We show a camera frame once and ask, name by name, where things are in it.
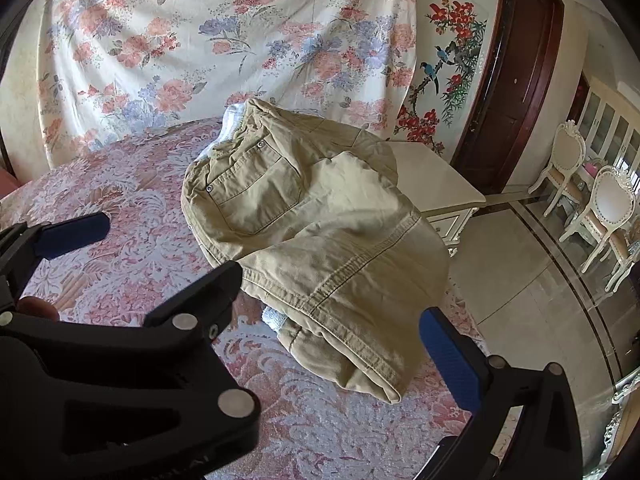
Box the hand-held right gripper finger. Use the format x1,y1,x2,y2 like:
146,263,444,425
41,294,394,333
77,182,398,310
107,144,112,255
419,306,585,480

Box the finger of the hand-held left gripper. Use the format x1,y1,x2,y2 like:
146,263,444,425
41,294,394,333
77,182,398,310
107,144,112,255
0,260,262,480
0,211,111,311

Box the khaki trousers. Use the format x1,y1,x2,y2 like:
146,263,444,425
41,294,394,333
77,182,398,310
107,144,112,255
181,97,452,404

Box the person's left hand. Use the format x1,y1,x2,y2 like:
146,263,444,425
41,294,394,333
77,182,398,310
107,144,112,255
17,296,60,322

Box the pink floral bedspread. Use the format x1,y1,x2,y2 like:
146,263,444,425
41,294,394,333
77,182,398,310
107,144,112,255
0,116,506,480

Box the white bedside table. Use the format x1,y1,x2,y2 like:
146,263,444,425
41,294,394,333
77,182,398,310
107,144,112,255
387,141,487,257

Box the white carved furniture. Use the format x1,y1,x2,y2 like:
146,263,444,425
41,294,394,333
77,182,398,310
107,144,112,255
602,375,640,461

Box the white ornate chair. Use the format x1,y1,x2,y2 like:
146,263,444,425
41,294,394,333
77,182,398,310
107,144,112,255
559,165,638,281
528,119,587,217

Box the floral bed sheet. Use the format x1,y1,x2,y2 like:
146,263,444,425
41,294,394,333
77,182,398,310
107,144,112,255
37,0,421,171

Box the white glass door cabinet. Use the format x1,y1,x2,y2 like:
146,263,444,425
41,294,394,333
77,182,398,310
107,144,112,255
575,77,640,186

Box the flower and bird painted panel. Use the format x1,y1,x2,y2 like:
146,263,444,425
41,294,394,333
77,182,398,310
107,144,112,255
387,0,496,156

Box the dark wooden door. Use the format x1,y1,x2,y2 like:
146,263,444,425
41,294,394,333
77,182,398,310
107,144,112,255
451,0,566,195

